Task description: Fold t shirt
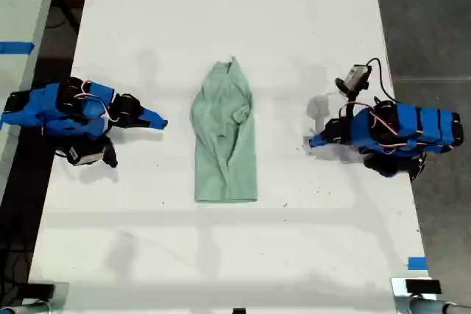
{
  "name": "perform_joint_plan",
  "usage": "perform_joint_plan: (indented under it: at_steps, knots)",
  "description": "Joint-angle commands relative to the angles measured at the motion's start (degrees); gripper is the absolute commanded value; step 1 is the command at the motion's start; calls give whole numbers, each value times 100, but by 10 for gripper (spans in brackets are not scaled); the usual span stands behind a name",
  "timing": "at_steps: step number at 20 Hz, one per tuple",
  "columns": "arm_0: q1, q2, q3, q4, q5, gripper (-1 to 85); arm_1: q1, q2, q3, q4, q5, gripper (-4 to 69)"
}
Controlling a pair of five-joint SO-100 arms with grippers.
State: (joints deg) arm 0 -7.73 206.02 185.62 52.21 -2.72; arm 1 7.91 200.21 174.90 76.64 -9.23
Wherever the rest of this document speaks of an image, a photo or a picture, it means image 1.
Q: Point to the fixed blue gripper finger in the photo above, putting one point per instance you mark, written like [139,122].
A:
[335,126]
[149,113]

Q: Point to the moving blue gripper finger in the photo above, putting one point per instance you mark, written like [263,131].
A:
[147,124]
[333,139]

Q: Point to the pale green T-shirt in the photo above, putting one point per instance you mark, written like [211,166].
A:
[224,137]

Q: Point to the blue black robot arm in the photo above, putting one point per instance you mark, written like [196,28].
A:
[423,126]
[44,104]

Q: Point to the long blue tape strip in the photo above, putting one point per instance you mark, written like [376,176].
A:
[16,48]

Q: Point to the pale side table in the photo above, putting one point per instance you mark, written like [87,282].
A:
[22,1]

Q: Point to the short blue tape strip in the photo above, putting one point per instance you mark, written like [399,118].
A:
[417,263]

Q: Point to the small black box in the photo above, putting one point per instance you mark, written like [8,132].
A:
[423,287]
[40,290]

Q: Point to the black camera stalk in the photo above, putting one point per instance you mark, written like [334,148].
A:
[352,99]
[109,152]

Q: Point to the grey gripper camera box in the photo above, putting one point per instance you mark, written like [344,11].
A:
[355,76]

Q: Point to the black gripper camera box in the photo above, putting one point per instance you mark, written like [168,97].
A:
[82,155]

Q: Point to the metal corner bracket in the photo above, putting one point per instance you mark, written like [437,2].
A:
[399,299]
[60,297]

